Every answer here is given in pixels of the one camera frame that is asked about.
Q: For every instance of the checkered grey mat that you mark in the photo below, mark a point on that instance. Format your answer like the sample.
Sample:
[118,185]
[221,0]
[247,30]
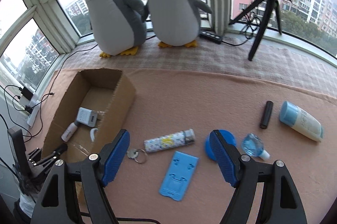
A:
[271,63]

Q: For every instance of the patterned white lighter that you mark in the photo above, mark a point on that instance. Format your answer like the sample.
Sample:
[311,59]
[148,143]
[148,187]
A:
[170,141]

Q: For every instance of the white power strip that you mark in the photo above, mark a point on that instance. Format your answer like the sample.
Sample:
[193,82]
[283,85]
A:
[32,107]

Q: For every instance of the brown cardboard box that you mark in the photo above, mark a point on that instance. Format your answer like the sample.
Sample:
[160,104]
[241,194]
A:
[108,92]

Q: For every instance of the black power adapter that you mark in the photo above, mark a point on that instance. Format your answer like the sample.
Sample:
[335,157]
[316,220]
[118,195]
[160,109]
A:
[27,93]

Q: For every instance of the black cylinder tube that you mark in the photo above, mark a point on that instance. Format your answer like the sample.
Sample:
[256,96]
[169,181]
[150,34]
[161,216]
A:
[265,119]

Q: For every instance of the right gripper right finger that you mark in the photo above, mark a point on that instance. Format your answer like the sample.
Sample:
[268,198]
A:
[280,201]

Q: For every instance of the white charger plug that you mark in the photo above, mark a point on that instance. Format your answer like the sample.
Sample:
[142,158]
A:
[87,117]

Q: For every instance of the small plush penguin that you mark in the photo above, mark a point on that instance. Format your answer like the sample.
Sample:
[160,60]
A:
[176,23]

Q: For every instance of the clear blue spray bottle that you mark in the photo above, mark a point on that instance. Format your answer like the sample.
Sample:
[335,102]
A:
[254,147]

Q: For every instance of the black power strip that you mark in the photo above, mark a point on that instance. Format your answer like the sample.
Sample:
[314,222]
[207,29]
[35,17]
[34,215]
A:
[211,37]

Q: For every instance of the blue phone stand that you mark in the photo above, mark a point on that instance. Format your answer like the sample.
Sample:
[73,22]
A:
[178,176]

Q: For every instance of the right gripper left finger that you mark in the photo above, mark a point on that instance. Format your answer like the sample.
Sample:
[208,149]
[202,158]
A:
[57,201]

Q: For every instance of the black tripod stand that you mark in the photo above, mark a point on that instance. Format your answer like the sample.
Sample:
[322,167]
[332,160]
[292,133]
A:
[271,5]

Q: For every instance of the small white cream tube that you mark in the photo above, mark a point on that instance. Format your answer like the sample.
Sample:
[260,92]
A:
[70,131]

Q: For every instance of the large plush penguin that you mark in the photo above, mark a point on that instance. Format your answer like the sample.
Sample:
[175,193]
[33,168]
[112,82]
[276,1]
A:
[118,26]

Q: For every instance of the white lotion bottle blue cap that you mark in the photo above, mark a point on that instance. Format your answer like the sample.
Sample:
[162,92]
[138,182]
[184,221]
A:
[301,121]

